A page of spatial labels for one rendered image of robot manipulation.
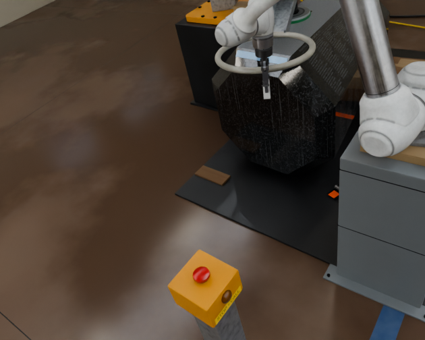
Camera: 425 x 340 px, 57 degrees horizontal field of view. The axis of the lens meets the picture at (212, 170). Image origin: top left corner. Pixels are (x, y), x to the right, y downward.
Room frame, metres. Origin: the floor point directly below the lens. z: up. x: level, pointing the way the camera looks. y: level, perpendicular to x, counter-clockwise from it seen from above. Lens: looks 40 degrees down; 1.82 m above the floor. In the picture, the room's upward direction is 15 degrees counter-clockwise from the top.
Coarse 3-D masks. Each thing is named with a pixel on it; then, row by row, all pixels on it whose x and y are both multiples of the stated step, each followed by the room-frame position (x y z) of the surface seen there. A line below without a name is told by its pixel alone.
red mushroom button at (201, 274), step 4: (196, 268) 0.54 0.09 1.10; (200, 268) 0.53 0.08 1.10; (204, 268) 0.53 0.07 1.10; (196, 272) 0.52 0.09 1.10; (200, 272) 0.52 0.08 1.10; (204, 272) 0.52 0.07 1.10; (208, 272) 0.52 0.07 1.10; (196, 276) 0.51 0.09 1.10; (200, 276) 0.51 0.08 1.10; (204, 276) 0.51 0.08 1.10; (208, 276) 0.51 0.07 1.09; (196, 280) 0.51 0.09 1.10; (200, 280) 0.50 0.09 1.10; (204, 280) 0.50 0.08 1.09
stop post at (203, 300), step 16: (192, 256) 0.59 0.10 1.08; (208, 256) 0.57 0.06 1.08; (192, 272) 0.54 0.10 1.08; (224, 272) 0.52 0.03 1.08; (176, 288) 0.51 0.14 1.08; (192, 288) 0.50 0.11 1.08; (208, 288) 0.49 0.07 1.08; (224, 288) 0.48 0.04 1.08; (240, 288) 0.51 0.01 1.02; (192, 304) 0.47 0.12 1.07; (208, 304) 0.45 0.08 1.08; (224, 304) 0.47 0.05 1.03; (208, 320) 0.44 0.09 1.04; (224, 320) 0.48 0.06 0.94; (240, 320) 0.52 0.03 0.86; (208, 336) 0.50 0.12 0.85; (224, 336) 0.47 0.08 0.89; (240, 336) 0.51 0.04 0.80
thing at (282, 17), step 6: (282, 0) 2.24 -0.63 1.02; (288, 0) 2.22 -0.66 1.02; (294, 0) 2.14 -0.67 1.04; (276, 6) 2.21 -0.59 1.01; (282, 6) 2.19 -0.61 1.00; (288, 6) 2.17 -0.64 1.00; (294, 6) 2.13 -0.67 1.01; (276, 12) 2.16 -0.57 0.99; (282, 12) 2.14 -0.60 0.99; (288, 12) 2.12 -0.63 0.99; (276, 18) 2.11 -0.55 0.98; (282, 18) 2.09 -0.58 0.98; (288, 18) 2.01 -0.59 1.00; (276, 24) 2.07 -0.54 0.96; (282, 24) 2.05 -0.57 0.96; (288, 24) 1.99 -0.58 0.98; (276, 30) 2.02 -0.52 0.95; (282, 30) 2.00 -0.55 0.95; (288, 30) 1.98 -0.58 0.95
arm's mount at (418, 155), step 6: (360, 144) 1.09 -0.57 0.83; (360, 150) 1.09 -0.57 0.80; (408, 150) 0.99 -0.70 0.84; (414, 150) 0.98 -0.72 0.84; (420, 150) 0.98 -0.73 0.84; (390, 156) 1.01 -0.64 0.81; (396, 156) 1.00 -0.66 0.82; (402, 156) 0.98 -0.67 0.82; (408, 156) 0.97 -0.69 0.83; (414, 156) 0.96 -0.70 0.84; (420, 156) 0.95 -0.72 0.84; (408, 162) 0.97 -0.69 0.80; (414, 162) 0.96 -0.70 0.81; (420, 162) 0.94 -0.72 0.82
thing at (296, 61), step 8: (280, 32) 1.95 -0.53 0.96; (288, 32) 1.92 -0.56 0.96; (248, 40) 1.99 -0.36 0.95; (304, 40) 1.80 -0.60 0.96; (312, 40) 1.74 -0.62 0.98; (224, 48) 1.91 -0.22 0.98; (312, 48) 1.65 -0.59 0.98; (216, 56) 1.81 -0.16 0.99; (304, 56) 1.58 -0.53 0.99; (224, 64) 1.68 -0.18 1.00; (280, 64) 1.55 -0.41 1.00; (288, 64) 1.54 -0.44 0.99; (296, 64) 1.55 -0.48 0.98; (240, 72) 1.59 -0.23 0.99; (248, 72) 1.57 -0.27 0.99; (256, 72) 1.55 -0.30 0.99
